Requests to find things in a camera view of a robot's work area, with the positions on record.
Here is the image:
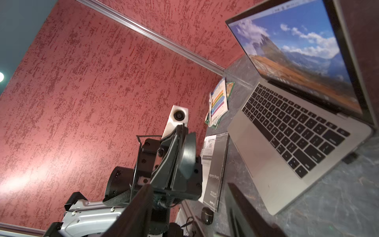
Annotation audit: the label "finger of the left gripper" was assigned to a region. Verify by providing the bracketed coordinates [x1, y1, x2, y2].
[151, 123, 188, 190]
[177, 132, 196, 190]

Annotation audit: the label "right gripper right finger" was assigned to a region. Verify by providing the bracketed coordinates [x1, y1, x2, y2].
[225, 183, 285, 237]

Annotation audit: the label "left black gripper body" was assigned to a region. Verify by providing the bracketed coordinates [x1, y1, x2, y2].
[134, 137, 202, 201]

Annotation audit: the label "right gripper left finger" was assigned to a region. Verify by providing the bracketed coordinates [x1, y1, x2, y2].
[102, 185, 154, 237]

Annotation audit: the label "black wireless usb receiver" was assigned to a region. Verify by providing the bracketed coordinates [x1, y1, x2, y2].
[342, 152, 359, 165]

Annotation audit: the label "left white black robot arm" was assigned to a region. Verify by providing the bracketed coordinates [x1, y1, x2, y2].
[45, 124, 202, 237]

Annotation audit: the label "silver laptop with black keys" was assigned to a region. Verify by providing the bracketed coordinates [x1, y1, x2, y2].
[226, 1, 378, 215]

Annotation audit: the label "grey setup guide booklet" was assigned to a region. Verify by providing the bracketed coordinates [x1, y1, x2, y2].
[199, 132, 229, 212]

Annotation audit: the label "small black round object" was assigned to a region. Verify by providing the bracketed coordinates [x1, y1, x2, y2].
[200, 207, 214, 226]

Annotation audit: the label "colourful folded leaflets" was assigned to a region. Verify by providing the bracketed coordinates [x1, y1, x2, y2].
[205, 77, 235, 129]

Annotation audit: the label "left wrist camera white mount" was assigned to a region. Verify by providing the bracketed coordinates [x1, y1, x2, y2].
[161, 105, 189, 139]

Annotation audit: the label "left aluminium corner post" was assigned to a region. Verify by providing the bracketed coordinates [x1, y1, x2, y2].
[78, 0, 225, 76]

